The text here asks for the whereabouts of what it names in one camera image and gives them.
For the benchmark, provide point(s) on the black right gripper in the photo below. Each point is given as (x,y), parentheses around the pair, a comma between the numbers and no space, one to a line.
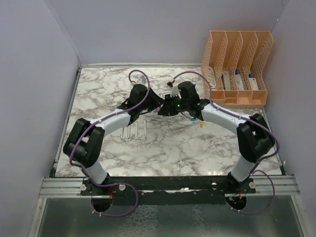
(166,109)

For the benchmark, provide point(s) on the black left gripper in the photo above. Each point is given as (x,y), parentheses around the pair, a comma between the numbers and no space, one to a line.
(156,100)

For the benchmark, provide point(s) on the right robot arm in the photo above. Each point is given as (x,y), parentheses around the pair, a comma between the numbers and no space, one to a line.
(254,137)

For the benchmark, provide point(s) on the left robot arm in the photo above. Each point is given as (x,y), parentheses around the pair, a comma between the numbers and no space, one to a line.
(84,143)

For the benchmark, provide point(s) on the white box in organizer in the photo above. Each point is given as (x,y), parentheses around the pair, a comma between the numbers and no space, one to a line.
(210,75)

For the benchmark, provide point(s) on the blue white box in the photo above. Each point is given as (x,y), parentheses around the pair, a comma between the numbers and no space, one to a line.
(239,81)

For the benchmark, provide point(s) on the orange file organizer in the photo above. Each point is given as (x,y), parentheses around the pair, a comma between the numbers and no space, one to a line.
(246,51)

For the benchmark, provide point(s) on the red white box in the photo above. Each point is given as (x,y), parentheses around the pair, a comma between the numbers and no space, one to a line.
(253,82)

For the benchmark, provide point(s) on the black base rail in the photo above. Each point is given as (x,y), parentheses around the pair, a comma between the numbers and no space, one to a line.
(166,190)

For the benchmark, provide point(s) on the aluminium frame rail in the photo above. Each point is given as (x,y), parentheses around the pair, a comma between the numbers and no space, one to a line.
(264,186)

